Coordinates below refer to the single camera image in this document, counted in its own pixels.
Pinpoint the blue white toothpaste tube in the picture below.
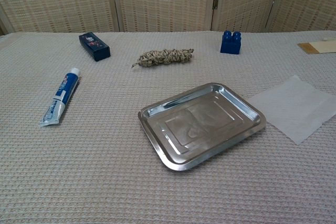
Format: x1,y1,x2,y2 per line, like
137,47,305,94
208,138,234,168
38,67,81,127

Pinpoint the braided beige rope bundle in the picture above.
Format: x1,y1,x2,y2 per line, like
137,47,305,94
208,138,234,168
131,48,195,69

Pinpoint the brown and cream card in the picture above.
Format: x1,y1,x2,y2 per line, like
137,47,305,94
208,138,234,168
297,40,336,55

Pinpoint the beige woven tablecloth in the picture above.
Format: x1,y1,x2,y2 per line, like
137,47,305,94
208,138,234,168
0,31,336,224

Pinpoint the woven folding screen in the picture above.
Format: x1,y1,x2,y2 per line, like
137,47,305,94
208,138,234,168
0,0,336,36

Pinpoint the silver metal tray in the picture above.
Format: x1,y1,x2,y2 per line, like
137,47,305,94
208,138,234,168
138,82,267,172

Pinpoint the white paper sheet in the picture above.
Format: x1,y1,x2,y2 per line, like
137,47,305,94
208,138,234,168
246,74,336,145

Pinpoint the dark blue carton box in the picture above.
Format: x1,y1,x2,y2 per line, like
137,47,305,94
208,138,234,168
78,32,111,62

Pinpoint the blue building block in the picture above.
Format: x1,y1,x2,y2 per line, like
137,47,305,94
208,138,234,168
219,30,242,55

